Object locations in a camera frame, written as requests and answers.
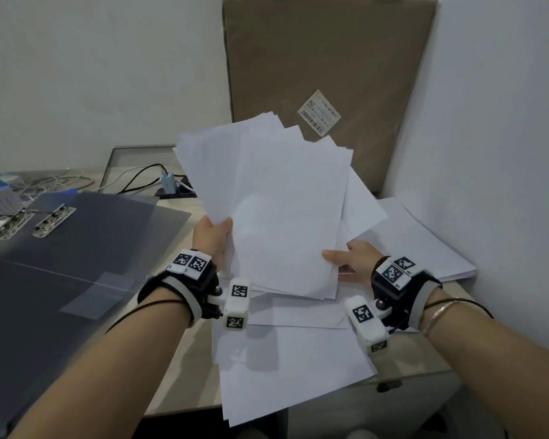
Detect person's right hand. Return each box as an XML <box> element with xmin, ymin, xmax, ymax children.
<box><xmin>321</xmin><ymin>240</ymin><xmax>389</xmax><ymax>285</ymax></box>

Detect black cable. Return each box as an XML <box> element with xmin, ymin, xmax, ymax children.
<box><xmin>116</xmin><ymin>163</ymin><xmax>168</xmax><ymax>195</ymax></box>

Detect white cable bundle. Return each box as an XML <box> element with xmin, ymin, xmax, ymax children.
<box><xmin>13</xmin><ymin>175</ymin><xmax>95</xmax><ymax>202</ymax></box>

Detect person's left hand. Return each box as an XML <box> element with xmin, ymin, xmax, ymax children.
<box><xmin>191</xmin><ymin>216</ymin><xmax>235</xmax><ymax>270</ymax></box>

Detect black left wrist camera rig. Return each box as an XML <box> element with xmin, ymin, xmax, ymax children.
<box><xmin>137</xmin><ymin>249</ymin><xmax>252</xmax><ymax>332</ymax></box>

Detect white paper bundle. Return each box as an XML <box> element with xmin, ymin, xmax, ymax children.
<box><xmin>173</xmin><ymin>112</ymin><xmax>389</xmax><ymax>301</ymax></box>

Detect white barcode label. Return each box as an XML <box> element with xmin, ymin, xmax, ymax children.
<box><xmin>297</xmin><ymin>90</ymin><xmax>342</xmax><ymax>135</ymax></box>

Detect black wrist camera rig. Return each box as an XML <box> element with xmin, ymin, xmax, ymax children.
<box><xmin>344</xmin><ymin>256</ymin><xmax>443</xmax><ymax>357</ymax></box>
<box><xmin>137</xmin><ymin>249</ymin><xmax>252</xmax><ymax>332</ymax></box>

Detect black right wrist camera rig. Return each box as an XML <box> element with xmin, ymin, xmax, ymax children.
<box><xmin>344</xmin><ymin>256</ymin><xmax>443</xmax><ymax>357</ymax></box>

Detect black flat base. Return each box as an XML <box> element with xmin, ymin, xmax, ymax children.
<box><xmin>155</xmin><ymin>185</ymin><xmax>198</xmax><ymax>200</ymax></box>

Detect person's left forearm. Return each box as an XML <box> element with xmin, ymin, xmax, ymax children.
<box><xmin>7</xmin><ymin>301</ymin><xmax>194</xmax><ymax>439</ymax></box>

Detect gold bracelet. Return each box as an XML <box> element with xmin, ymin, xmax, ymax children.
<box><xmin>419</xmin><ymin>299</ymin><xmax>468</xmax><ymax>337</ymax></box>

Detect black wrist band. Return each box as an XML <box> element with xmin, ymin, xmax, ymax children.
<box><xmin>423</xmin><ymin>296</ymin><xmax>494</xmax><ymax>320</ymax></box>

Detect pile of white paper sheets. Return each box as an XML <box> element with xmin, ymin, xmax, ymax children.
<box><xmin>213</xmin><ymin>196</ymin><xmax>478</xmax><ymax>428</ymax></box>

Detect brown cardboard package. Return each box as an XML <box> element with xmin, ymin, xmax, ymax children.
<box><xmin>222</xmin><ymin>0</ymin><xmax>438</xmax><ymax>195</ymax></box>

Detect person's right forearm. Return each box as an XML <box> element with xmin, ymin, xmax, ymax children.
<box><xmin>418</xmin><ymin>288</ymin><xmax>549</xmax><ymax>439</ymax></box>

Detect metal folder clip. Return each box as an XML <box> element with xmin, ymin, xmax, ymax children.
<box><xmin>0</xmin><ymin>208</ymin><xmax>36</xmax><ymax>241</ymax></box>
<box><xmin>32</xmin><ymin>204</ymin><xmax>77</xmax><ymax>238</ymax></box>

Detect grey open folder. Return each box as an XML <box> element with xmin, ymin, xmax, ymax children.
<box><xmin>0</xmin><ymin>190</ymin><xmax>193</xmax><ymax>438</ymax></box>

